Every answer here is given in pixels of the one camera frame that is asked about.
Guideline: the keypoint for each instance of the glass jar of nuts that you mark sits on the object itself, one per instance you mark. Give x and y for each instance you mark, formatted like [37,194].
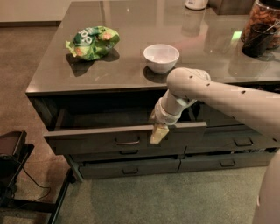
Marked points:
[262,12]

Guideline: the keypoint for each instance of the black metal stand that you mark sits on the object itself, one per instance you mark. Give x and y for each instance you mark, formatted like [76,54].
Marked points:
[14,152]

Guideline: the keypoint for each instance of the grey cabinet with counter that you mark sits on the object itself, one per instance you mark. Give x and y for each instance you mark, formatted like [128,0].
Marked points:
[122,81]

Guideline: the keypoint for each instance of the green snack bag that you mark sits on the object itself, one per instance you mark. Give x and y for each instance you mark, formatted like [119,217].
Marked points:
[93,43]

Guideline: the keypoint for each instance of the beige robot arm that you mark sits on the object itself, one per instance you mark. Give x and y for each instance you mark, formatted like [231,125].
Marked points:
[257,109]

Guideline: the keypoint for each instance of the white container on counter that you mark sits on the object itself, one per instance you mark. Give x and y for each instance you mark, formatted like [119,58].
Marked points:
[196,4]

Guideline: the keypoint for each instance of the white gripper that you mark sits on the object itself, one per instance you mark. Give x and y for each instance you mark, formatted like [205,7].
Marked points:
[164,115]

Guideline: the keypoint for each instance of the white ceramic bowl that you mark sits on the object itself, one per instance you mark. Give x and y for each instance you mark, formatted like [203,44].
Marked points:
[161,58]

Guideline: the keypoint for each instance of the black cup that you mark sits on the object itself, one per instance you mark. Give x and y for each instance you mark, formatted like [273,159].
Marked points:
[258,39]

